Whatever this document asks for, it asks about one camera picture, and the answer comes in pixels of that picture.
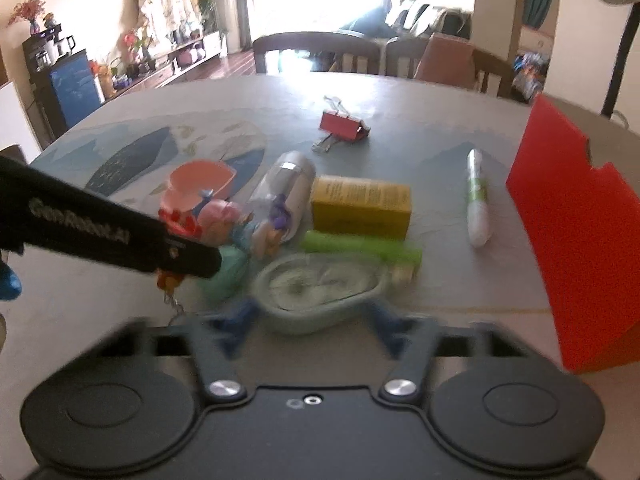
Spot pink flowers in vase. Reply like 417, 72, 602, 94
7, 0, 47, 36

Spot red binder clip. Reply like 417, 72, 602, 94
311, 95, 372, 154

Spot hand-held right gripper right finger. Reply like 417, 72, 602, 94
362, 300, 531, 402

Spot coffee maker and kettle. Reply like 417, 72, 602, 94
34, 29, 77, 70

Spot sofa with cushions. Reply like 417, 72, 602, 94
386, 0, 473, 41

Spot yellow cardboard box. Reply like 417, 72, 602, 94
311, 175, 413, 240

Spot person's left hand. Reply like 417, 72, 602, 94
0, 257, 23, 302

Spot white and green pen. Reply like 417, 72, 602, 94
465, 148, 491, 248

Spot pink plastic bowl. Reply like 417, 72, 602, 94
160, 160, 237, 211

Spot colourful toy figure keychain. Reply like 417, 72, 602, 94
156, 189, 263, 323

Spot green tube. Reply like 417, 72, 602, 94
299, 231, 423, 282

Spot mint green soft object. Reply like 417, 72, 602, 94
196, 245, 249, 304

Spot dark wooden chair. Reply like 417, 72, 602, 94
384, 37, 435, 80
472, 49, 516, 98
252, 32, 384, 77

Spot wooden sideboard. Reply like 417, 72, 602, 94
102, 30, 230, 101

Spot hanging floral clothes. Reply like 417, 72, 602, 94
132, 0, 201, 45

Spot white bottle with purple print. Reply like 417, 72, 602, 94
249, 151, 317, 242

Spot white cabinet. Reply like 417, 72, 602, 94
0, 80, 44, 162

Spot printed table mat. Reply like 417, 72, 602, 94
30, 71, 640, 328

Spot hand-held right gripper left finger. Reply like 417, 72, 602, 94
100, 297, 261, 403

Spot red potted flowers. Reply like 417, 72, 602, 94
121, 30, 157, 75

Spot pale green oval dish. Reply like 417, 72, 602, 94
252, 254, 388, 336

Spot red storage box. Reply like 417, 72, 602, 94
506, 94, 640, 375

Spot blue front cabinet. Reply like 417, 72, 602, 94
22, 49, 104, 141

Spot dark blanket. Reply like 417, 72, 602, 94
339, 7, 396, 38

